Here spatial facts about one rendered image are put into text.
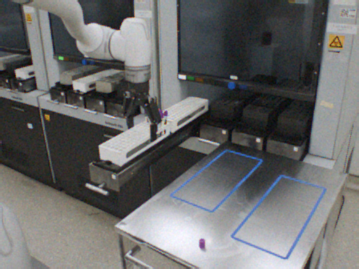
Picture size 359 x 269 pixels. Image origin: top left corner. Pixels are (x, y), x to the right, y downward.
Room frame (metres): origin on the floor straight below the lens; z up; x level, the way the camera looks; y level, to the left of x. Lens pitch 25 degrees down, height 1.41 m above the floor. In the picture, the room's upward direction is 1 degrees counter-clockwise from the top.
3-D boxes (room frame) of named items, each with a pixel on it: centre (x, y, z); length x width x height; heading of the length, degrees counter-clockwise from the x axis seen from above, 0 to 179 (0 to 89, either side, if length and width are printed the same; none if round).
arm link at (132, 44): (1.22, 0.18, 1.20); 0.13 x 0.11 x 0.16; 63
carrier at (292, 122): (1.28, -0.42, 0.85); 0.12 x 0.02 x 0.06; 57
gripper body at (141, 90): (1.21, 0.17, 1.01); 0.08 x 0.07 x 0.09; 58
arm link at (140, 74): (1.21, 0.17, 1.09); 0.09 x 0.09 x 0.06
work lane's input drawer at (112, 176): (1.30, 0.11, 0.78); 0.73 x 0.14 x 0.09; 148
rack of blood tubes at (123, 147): (1.18, 0.18, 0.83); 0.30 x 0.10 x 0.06; 148
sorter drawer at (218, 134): (1.64, -0.29, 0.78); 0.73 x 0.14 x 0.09; 148
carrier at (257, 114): (1.37, -0.29, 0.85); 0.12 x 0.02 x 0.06; 57
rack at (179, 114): (1.45, 0.02, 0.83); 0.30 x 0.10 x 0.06; 148
